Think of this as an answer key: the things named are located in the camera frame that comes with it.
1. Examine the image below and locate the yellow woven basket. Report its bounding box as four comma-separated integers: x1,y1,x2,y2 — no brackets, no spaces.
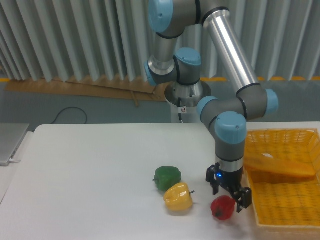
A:
245,128,320,229

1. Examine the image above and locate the red bell pepper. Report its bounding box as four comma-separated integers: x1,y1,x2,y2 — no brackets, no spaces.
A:
210,195,236,221

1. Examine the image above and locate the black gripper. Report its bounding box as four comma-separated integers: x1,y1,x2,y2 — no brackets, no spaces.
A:
205,163,252,213

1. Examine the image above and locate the orange baguette bread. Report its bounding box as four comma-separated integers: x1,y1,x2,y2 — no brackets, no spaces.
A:
244,154,316,178

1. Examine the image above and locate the green bell pepper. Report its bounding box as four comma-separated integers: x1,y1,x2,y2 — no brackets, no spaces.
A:
153,166,182,192

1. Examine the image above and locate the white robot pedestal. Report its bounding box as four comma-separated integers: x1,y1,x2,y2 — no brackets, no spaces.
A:
164,81,212,123

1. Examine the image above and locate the brown cardboard sheet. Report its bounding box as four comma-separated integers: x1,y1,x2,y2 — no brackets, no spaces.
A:
5,74,168,107

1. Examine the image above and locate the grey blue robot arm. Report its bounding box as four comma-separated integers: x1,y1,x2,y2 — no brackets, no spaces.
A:
144,0,279,211

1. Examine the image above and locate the black floor cable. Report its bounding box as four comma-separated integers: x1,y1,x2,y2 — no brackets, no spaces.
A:
49,106,88,125

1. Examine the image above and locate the yellow bell pepper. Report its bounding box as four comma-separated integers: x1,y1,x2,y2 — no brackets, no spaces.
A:
163,182,194,212

